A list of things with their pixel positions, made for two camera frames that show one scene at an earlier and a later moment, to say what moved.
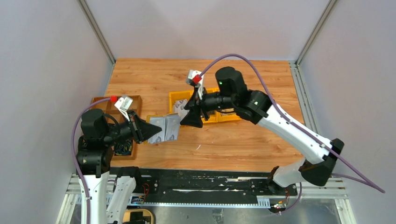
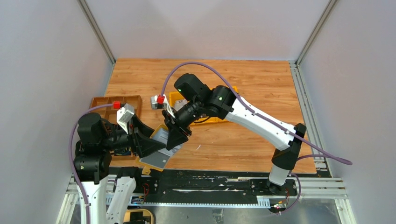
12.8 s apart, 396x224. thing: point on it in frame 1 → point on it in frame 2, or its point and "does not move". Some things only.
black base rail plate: [167, 184] does not move
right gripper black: [200, 106] → [178, 125]
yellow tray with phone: [137, 216] does not move
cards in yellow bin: [179, 108] does not move
